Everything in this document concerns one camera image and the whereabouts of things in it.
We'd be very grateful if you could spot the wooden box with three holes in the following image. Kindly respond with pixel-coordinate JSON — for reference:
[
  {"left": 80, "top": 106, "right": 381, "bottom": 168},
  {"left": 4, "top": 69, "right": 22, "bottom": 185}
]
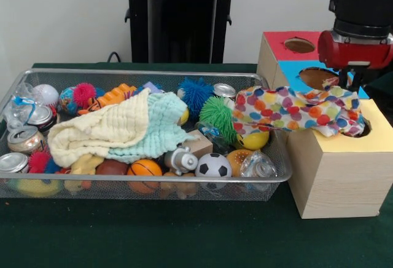
[{"left": 257, "top": 31, "right": 393, "bottom": 219}]

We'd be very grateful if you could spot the small soccer ball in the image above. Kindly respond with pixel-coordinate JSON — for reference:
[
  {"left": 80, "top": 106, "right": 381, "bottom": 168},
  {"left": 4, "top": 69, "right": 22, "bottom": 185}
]
[{"left": 195, "top": 152, "right": 233, "bottom": 178}]

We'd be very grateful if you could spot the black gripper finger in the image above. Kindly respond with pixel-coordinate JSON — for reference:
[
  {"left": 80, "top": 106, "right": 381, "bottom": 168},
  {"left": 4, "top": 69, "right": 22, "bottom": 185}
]
[
  {"left": 350, "top": 65, "right": 365, "bottom": 93},
  {"left": 338, "top": 66, "right": 349, "bottom": 89}
]

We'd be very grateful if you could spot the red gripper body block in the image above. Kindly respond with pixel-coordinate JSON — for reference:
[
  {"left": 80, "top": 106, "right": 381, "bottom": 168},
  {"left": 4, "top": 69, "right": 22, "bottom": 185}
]
[{"left": 317, "top": 30, "right": 393, "bottom": 71}]

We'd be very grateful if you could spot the cream waffle cloth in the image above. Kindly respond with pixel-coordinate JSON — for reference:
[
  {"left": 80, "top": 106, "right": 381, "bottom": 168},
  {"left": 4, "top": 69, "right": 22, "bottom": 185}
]
[{"left": 47, "top": 88, "right": 151, "bottom": 169}]

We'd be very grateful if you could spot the white baseball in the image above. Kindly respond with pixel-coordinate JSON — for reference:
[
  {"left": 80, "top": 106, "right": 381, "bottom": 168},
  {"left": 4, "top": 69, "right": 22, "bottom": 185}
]
[{"left": 32, "top": 84, "right": 60, "bottom": 108}]

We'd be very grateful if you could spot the yellow ball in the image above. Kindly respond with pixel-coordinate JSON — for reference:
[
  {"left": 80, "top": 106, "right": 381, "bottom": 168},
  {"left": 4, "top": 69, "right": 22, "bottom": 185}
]
[{"left": 235, "top": 129, "right": 270, "bottom": 151}]

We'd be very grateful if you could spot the shallow clear plastic bin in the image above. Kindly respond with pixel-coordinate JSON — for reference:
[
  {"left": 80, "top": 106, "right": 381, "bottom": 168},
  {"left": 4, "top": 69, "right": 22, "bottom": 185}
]
[{"left": 0, "top": 68, "right": 292, "bottom": 202}]

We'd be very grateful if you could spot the green spiky ball with eyes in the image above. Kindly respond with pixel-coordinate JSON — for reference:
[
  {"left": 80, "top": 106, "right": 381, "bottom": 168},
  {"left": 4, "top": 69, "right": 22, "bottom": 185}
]
[{"left": 198, "top": 95, "right": 239, "bottom": 143}]

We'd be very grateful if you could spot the colourful butterfly print cloth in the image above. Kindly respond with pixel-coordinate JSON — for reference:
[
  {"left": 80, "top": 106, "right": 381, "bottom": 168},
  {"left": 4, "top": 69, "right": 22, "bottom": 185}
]
[{"left": 232, "top": 77, "right": 366, "bottom": 140}]

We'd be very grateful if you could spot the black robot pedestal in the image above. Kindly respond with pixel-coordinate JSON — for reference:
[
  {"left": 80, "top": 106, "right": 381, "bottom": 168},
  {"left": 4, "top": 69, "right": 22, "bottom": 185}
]
[{"left": 118, "top": 0, "right": 248, "bottom": 64}]

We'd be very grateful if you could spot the grey toy robot figure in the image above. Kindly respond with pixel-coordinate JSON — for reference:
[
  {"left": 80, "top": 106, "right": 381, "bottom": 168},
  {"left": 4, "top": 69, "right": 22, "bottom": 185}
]
[{"left": 164, "top": 145, "right": 199, "bottom": 176}]

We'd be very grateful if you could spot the light blue cloth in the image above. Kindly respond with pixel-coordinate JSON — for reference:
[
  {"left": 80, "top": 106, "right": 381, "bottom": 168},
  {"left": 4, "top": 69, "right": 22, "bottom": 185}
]
[{"left": 106, "top": 92, "right": 199, "bottom": 164}]

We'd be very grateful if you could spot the small orange basketball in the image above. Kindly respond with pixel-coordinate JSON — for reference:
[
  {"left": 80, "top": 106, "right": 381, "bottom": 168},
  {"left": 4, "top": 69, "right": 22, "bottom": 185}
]
[{"left": 127, "top": 159, "right": 163, "bottom": 177}]

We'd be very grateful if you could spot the blue spiky ball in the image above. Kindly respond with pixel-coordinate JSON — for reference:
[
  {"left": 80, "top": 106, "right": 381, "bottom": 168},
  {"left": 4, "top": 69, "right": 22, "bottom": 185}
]
[{"left": 177, "top": 77, "right": 215, "bottom": 118}]

